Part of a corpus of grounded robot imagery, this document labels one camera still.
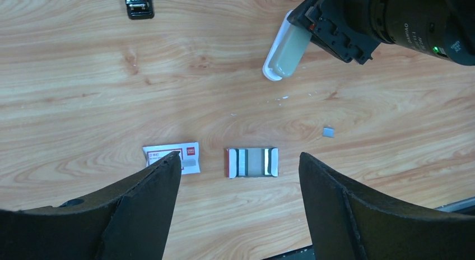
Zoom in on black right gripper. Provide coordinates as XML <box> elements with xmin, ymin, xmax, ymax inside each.
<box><xmin>287</xmin><ymin>0</ymin><xmax>380</xmax><ymax>64</ymax></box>

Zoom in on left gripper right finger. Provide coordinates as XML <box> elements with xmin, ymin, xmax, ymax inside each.
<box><xmin>299</xmin><ymin>152</ymin><xmax>474</xmax><ymax>259</ymax></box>

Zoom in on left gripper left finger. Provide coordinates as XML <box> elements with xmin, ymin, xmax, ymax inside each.
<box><xmin>1</xmin><ymin>151</ymin><xmax>181</xmax><ymax>259</ymax></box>

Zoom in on small staple strip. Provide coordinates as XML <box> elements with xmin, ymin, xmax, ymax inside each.
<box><xmin>322</xmin><ymin>127</ymin><xmax>334</xmax><ymax>138</ymax></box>

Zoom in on black stapler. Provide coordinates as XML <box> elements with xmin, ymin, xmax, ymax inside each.
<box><xmin>125</xmin><ymin>0</ymin><xmax>155</xmax><ymax>20</ymax></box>

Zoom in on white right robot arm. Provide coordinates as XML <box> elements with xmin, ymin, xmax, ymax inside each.
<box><xmin>288</xmin><ymin>0</ymin><xmax>474</xmax><ymax>66</ymax></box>

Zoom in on grey white stapler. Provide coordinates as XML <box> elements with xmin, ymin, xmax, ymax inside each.
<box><xmin>262</xmin><ymin>11</ymin><xmax>312</xmax><ymax>81</ymax></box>

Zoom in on white red staple box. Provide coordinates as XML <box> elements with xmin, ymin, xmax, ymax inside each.
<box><xmin>142</xmin><ymin>142</ymin><xmax>201</xmax><ymax>175</ymax></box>

